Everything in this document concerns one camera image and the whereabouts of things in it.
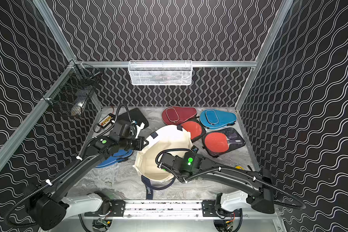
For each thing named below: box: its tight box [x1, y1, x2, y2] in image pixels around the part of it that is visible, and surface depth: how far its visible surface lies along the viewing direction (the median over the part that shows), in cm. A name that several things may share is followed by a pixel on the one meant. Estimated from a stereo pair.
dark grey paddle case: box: [202, 127, 246, 158], surface depth 101 cm
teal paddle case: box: [199, 108, 238, 130], surface depth 112 cm
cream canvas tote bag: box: [132, 125, 193, 200], surface depth 80 cm
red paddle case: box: [161, 105, 198, 125], surface depth 112 cm
